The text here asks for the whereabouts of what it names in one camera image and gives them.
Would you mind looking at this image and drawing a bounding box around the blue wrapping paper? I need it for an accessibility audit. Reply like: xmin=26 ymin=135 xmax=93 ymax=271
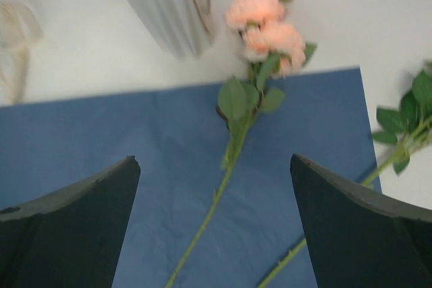
xmin=1 ymin=67 xmax=375 ymax=287

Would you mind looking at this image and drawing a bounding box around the peach rose stem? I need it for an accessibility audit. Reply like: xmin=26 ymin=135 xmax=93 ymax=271
xmin=166 ymin=0 xmax=317 ymax=287

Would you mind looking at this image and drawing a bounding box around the white ribbed ceramic vase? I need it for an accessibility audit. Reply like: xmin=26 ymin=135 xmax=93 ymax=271
xmin=126 ymin=0 xmax=216 ymax=59

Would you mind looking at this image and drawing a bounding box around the orange rose stem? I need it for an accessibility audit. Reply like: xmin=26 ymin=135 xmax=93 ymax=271
xmin=256 ymin=60 xmax=432 ymax=288

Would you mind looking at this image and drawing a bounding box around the cream printed ribbon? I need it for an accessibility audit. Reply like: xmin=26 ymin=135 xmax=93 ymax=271
xmin=1 ymin=0 xmax=43 ymax=106

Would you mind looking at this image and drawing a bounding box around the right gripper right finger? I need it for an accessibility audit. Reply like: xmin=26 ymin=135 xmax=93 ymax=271
xmin=290 ymin=154 xmax=431 ymax=287

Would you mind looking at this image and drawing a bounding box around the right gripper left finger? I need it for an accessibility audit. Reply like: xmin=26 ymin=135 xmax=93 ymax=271
xmin=1 ymin=156 xmax=140 ymax=287

